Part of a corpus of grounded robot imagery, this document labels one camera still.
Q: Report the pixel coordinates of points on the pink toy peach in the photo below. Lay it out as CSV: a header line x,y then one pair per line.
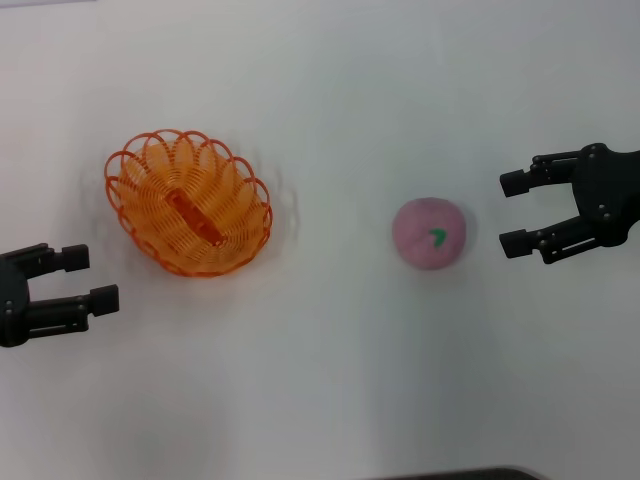
x,y
425,235

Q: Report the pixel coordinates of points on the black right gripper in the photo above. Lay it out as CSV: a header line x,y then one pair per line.
x,y
607,190

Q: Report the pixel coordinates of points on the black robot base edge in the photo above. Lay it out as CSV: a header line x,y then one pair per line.
x,y
465,475

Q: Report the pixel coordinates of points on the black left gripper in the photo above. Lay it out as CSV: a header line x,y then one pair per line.
x,y
12,305

